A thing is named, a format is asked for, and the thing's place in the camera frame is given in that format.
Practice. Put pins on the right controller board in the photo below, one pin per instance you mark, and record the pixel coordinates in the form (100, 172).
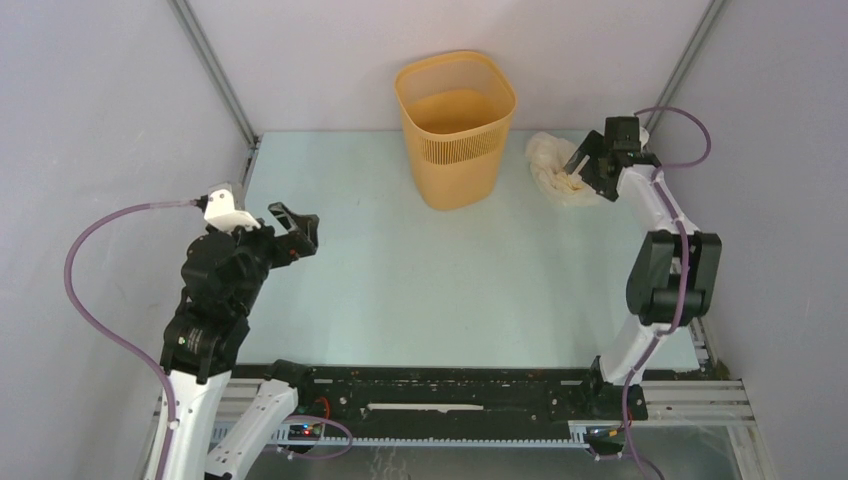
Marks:
(602, 434)

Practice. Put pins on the orange plastic trash bin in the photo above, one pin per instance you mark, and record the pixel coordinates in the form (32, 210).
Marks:
(456, 111)

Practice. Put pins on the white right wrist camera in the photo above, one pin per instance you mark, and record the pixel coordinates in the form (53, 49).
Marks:
(644, 137)

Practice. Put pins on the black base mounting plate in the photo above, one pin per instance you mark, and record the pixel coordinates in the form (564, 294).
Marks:
(457, 404)

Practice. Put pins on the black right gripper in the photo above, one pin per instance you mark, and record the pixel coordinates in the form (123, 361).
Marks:
(592, 147)

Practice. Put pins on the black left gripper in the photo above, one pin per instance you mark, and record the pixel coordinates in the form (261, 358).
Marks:
(300, 239)

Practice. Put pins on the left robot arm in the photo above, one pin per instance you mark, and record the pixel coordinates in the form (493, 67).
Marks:
(223, 274)

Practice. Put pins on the translucent cream trash bag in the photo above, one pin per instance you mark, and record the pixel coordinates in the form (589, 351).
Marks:
(547, 156)

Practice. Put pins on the aluminium frame rail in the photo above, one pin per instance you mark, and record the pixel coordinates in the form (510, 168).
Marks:
(684, 390)

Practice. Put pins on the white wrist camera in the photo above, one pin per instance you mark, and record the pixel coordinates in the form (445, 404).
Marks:
(644, 137)
(225, 213)

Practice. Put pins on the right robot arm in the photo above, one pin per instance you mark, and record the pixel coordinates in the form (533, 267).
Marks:
(673, 277)

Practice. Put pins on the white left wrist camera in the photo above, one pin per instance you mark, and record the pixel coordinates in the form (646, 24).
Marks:
(225, 213)

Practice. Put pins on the left controller board with LEDs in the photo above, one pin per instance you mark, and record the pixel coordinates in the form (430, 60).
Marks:
(305, 432)

